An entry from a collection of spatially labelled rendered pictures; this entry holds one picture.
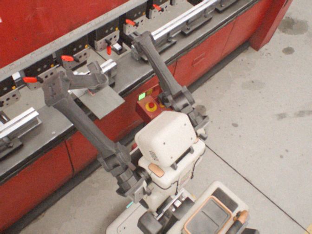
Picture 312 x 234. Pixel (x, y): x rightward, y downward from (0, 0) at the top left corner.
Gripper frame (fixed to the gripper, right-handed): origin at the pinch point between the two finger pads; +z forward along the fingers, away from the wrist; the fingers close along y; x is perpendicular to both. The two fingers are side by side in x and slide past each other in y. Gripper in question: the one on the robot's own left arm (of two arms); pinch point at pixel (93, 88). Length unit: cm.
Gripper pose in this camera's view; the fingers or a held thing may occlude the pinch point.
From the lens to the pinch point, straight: 177.1
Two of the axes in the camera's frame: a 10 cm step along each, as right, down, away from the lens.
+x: 5.6, 8.2, 1.1
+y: -7.2, 5.4, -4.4
